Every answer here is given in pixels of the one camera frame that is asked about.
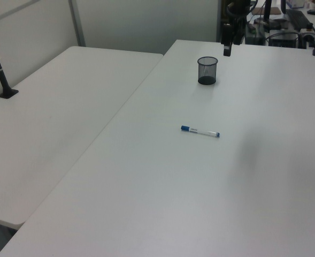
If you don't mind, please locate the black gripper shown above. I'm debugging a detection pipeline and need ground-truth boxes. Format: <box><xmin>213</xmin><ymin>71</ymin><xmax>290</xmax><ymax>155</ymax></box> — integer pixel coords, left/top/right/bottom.
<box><xmin>220</xmin><ymin>22</ymin><xmax>233</xmax><ymax>57</ymax></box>

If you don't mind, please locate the blue capped white marker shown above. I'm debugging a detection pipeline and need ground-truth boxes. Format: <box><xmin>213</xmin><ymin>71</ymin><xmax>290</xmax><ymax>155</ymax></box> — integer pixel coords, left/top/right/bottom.
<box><xmin>180</xmin><ymin>125</ymin><xmax>221</xmax><ymax>139</ymax></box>

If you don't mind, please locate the black mesh pen cup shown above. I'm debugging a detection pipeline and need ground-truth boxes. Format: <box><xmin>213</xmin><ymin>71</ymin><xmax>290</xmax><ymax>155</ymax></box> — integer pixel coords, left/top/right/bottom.
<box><xmin>197</xmin><ymin>56</ymin><xmax>219</xmax><ymax>86</ymax></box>

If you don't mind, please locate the dark green control device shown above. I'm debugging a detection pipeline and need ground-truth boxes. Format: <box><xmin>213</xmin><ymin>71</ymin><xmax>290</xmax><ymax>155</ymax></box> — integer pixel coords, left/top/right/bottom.
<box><xmin>244</xmin><ymin>22</ymin><xmax>265</xmax><ymax>45</ymax></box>

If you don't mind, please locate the black monitor stand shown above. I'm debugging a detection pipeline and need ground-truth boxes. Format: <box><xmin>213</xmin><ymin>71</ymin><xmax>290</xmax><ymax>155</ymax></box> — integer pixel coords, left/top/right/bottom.
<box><xmin>253</xmin><ymin>0</ymin><xmax>281</xmax><ymax>31</ymax></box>

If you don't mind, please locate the black electronics box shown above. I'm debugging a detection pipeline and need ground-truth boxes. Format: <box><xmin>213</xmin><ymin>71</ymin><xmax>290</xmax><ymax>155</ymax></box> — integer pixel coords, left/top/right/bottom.
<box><xmin>268</xmin><ymin>29</ymin><xmax>300</xmax><ymax>49</ymax></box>

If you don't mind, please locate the brown desk pad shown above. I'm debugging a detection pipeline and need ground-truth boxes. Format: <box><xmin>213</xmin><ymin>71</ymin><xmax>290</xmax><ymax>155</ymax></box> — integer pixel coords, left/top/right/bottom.
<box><xmin>253</xmin><ymin>7</ymin><xmax>280</xmax><ymax>16</ymax></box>

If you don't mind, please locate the black keyboard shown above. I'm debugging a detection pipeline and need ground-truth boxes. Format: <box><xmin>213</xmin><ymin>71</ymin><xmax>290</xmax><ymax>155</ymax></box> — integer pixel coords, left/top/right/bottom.
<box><xmin>285</xmin><ymin>9</ymin><xmax>310</xmax><ymax>31</ymax></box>

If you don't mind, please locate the silver button box black knob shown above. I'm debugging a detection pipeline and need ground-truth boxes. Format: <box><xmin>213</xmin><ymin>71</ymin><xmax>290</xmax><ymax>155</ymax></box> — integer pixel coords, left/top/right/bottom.
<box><xmin>299</xmin><ymin>22</ymin><xmax>315</xmax><ymax>49</ymax></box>

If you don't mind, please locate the white and blue carton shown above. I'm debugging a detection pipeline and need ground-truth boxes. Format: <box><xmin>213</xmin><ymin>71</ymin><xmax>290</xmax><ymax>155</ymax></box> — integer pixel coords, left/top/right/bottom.
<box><xmin>285</xmin><ymin>0</ymin><xmax>309</xmax><ymax>9</ymax></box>

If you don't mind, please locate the grey partition frame post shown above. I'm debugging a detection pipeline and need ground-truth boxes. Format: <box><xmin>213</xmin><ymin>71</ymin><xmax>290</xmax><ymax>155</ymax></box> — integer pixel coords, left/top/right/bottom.
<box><xmin>68</xmin><ymin>0</ymin><xmax>87</xmax><ymax>48</ymax></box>

